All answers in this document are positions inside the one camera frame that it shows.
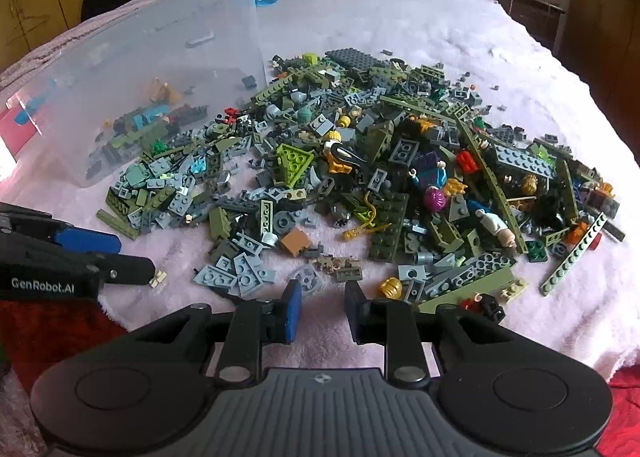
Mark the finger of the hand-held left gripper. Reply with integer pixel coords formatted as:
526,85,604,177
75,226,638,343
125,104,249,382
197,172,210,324
0,236,157,287
0,204,122,255

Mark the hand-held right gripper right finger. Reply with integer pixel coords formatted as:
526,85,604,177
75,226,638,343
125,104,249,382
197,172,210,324
344,281,507,384

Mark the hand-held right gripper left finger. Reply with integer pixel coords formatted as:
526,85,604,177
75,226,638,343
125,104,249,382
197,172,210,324
127,279,303,384

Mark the small heap of toy bricks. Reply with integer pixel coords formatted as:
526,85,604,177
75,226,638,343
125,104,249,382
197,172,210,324
87,77,211,175

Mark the large pile of toy bricks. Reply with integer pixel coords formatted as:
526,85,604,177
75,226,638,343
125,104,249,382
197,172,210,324
97,47,626,323

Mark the clear plastic storage bin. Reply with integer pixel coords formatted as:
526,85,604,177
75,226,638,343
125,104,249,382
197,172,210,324
0,0,281,188

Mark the red patterned quilt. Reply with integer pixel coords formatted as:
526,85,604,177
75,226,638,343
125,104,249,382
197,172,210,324
0,297,640,457

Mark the pink paper sheet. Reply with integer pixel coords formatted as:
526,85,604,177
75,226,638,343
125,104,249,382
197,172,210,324
0,107,46,158

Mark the pink fleece blanket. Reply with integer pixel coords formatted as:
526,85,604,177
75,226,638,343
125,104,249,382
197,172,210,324
0,0,640,378

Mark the wooden nightstand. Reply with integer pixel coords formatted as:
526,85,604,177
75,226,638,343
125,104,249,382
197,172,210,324
487,0,567,53

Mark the wooden cabinet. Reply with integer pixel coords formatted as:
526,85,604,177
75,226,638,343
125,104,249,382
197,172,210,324
570,0,640,93

